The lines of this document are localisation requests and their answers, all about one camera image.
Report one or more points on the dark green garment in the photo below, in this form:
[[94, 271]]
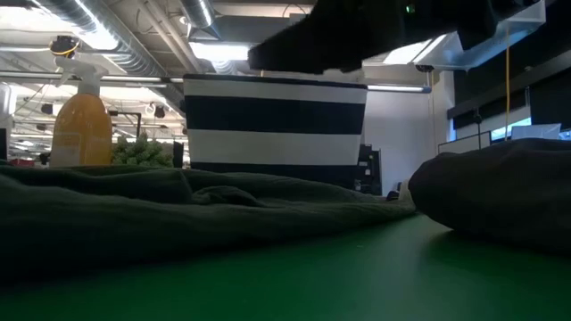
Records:
[[134, 214]]

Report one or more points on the black garment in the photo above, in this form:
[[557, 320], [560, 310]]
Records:
[[499, 191]]

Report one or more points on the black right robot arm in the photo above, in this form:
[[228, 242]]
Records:
[[357, 31]]

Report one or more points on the navy white striped laundry basket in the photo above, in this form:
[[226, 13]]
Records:
[[272, 129]]

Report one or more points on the black background cabinet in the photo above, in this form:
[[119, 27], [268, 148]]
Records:
[[370, 169]]

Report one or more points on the cream folded garment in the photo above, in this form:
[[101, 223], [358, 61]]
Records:
[[404, 191]]

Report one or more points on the white tube light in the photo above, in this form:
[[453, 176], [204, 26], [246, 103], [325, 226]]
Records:
[[397, 88]]

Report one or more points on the green succulent in grey pot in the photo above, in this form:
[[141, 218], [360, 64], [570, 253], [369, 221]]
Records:
[[143, 153]]

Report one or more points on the grey ceiling box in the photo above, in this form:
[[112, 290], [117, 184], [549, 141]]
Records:
[[296, 18]]

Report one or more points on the white partition panel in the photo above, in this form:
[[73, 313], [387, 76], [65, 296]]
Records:
[[464, 142]]

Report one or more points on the orange spray bottle white trigger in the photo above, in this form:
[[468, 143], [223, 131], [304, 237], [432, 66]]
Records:
[[82, 129]]

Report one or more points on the white board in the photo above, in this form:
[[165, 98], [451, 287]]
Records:
[[535, 131]]

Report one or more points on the black dome camera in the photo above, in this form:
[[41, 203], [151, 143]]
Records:
[[424, 68]]

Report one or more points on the round silver ventilation duct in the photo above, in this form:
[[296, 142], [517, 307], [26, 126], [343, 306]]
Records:
[[198, 13]]

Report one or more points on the corrugated silver ventilation duct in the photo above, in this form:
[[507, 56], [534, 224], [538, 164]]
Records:
[[129, 53]]

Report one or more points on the shiny metal duct hood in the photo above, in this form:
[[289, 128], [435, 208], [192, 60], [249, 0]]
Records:
[[446, 49]]

